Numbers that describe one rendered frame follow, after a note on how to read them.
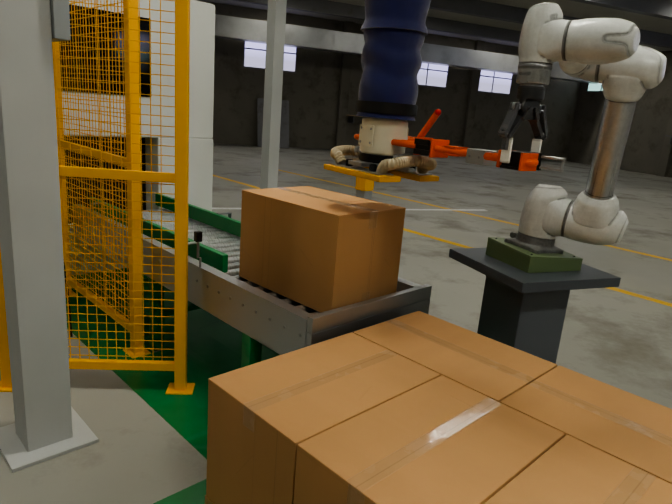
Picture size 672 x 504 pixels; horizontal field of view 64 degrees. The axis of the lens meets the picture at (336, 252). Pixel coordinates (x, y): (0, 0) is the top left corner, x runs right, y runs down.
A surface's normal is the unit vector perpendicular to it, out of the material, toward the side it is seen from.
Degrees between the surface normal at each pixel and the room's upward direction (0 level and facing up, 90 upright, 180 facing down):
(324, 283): 90
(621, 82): 113
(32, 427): 90
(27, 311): 90
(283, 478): 90
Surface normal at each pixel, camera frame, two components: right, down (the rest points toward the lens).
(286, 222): -0.70, 0.13
